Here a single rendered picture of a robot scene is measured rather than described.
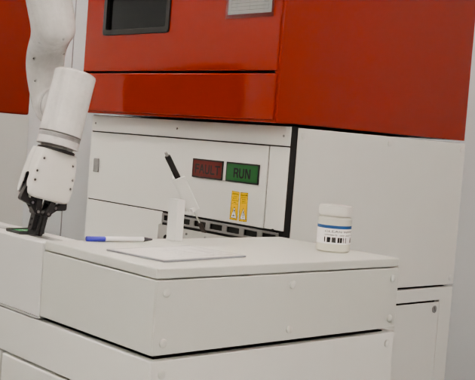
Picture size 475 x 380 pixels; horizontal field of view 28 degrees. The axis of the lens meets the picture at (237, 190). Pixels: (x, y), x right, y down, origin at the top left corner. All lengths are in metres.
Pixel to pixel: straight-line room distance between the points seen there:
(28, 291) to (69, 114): 0.35
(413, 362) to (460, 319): 1.06
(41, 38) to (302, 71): 0.63
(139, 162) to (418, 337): 0.90
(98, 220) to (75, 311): 1.07
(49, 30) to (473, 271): 2.20
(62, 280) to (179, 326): 0.28
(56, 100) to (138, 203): 0.78
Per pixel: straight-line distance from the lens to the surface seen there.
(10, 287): 1.91
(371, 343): 1.93
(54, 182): 1.89
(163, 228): 2.50
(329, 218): 1.94
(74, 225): 5.62
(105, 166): 2.74
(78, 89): 1.89
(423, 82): 2.55
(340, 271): 1.82
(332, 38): 2.28
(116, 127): 2.70
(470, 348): 3.68
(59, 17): 1.88
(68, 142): 1.88
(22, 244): 1.86
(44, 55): 1.95
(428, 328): 2.68
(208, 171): 2.37
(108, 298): 1.63
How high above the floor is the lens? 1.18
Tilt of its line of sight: 3 degrees down
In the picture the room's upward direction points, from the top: 4 degrees clockwise
